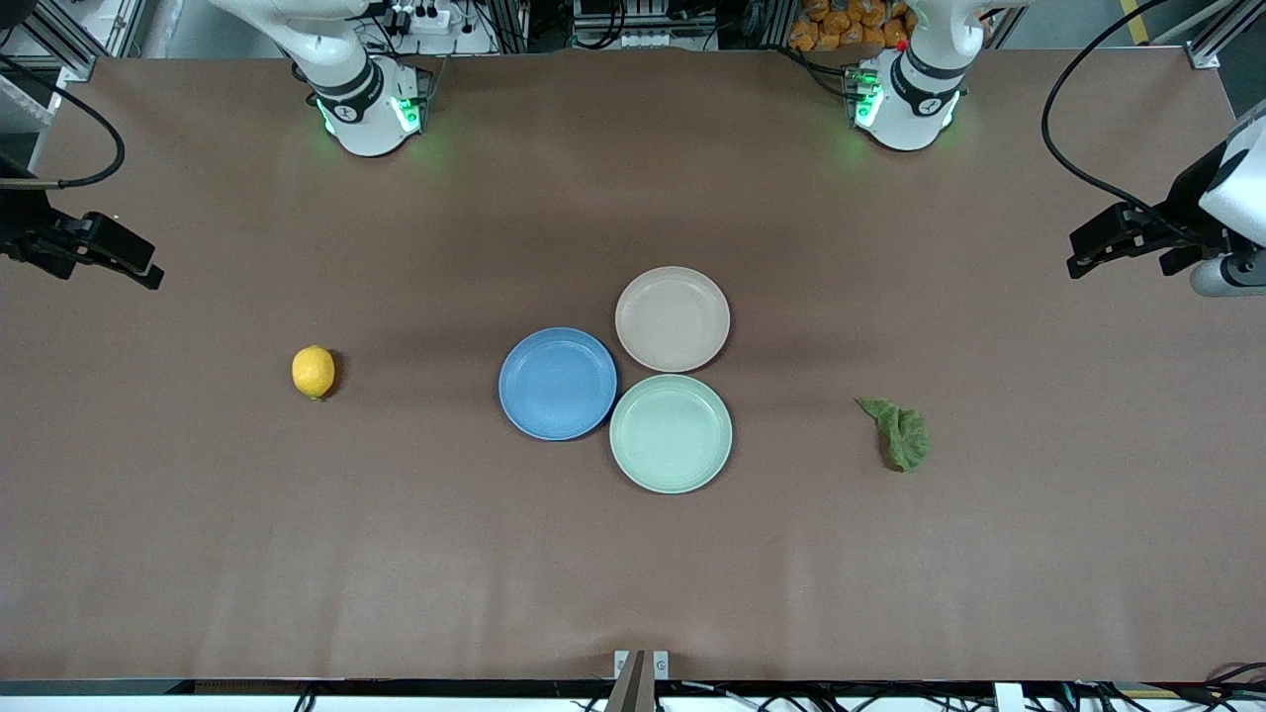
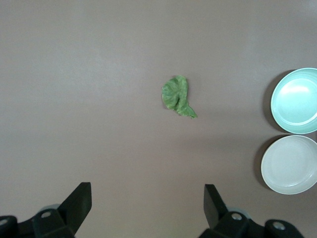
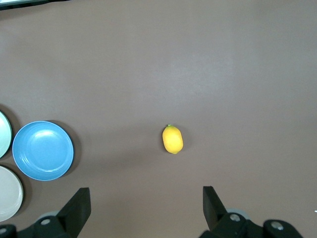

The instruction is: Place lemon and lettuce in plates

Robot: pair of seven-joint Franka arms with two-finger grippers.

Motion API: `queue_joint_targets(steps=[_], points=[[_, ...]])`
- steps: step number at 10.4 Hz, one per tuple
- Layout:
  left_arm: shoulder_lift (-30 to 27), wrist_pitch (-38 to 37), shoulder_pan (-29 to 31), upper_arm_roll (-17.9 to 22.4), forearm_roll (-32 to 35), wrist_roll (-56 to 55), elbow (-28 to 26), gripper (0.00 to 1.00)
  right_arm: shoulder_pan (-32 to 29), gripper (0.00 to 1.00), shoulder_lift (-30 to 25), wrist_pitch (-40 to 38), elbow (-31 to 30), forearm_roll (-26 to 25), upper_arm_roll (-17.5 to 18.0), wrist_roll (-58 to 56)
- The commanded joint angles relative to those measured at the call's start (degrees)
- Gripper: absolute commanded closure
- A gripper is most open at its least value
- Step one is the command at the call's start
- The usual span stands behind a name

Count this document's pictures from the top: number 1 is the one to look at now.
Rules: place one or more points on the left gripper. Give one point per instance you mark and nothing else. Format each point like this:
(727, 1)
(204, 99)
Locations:
(1183, 220)

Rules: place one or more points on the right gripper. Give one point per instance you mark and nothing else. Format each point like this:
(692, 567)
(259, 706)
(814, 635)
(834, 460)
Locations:
(22, 227)

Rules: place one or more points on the yellow lemon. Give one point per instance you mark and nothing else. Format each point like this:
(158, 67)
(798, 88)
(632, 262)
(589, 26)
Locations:
(314, 372)

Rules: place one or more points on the green lettuce leaf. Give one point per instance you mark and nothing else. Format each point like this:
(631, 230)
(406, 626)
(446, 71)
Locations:
(905, 435)

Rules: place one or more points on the bag of oranges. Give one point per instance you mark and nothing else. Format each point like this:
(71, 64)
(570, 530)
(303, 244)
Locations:
(851, 25)

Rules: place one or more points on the white power strip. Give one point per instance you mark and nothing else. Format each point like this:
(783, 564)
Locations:
(648, 40)
(430, 18)

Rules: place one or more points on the beige plate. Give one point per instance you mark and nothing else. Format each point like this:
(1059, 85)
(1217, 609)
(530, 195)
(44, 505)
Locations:
(673, 318)

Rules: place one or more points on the blue plate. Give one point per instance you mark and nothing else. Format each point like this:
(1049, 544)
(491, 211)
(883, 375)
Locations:
(558, 384)

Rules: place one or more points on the pale green plate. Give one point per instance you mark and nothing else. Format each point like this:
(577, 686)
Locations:
(671, 433)

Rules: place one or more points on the aluminium frame profile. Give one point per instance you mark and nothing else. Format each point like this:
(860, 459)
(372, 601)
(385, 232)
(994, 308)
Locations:
(59, 44)
(1212, 44)

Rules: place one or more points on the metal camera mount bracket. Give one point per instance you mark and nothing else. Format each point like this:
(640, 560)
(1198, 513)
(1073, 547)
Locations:
(641, 672)

